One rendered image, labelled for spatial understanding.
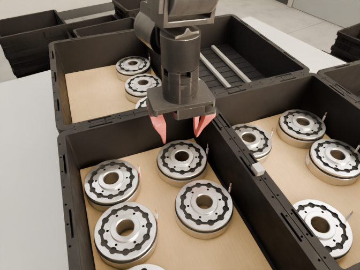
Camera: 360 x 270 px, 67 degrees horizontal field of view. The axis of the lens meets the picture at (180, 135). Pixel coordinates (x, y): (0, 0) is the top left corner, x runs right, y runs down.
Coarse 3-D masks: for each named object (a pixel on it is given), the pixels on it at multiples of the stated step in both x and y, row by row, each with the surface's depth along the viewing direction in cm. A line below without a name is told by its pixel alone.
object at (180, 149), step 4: (176, 148) 57; (180, 148) 57; (184, 148) 57; (172, 152) 56; (176, 152) 56; (180, 152) 57; (184, 152) 56; (188, 152) 56; (172, 156) 55; (192, 156) 55; (172, 160) 54; (176, 160) 54; (188, 160) 54; (192, 160) 54; (176, 164) 54; (180, 164) 53; (184, 164) 54; (188, 164) 54
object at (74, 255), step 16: (144, 112) 55; (80, 128) 52; (96, 128) 52; (64, 144) 49; (64, 160) 48; (240, 160) 46; (64, 176) 44; (256, 176) 44; (64, 192) 41; (64, 208) 39; (272, 208) 40; (288, 224) 39; (304, 240) 36; (80, 256) 35; (304, 256) 35
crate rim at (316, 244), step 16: (288, 80) 63; (320, 80) 63; (224, 96) 59; (224, 128) 52; (240, 144) 49; (256, 160) 46; (272, 192) 42; (288, 208) 39; (304, 224) 38; (320, 256) 35
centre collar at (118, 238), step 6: (120, 216) 45; (126, 216) 45; (132, 216) 45; (114, 222) 45; (120, 222) 45; (132, 222) 45; (138, 222) 45; (114, 228) 44; (138, 228) 44; (114, 234) 43; (132, 234) 43; (138, 234) 44; (114, 240) 43; (120, 240) 43; (126, 240) 43; (132, 240) 43
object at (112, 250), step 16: (112, 208) 47; (128, 208) 47; (144, 208) 47; (96, 224) 45; (144, 224) 45; (96, 240) 43; (112, 240) 43; (144, 240) 43; (112, 256) 41; (128, 256) 41
